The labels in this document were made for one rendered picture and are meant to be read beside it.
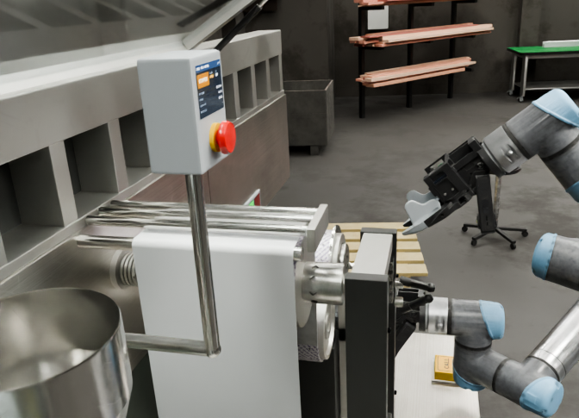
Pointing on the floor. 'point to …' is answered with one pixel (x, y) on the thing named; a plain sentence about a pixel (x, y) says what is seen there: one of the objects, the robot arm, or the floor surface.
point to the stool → (497, 216)
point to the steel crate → (309, 113)
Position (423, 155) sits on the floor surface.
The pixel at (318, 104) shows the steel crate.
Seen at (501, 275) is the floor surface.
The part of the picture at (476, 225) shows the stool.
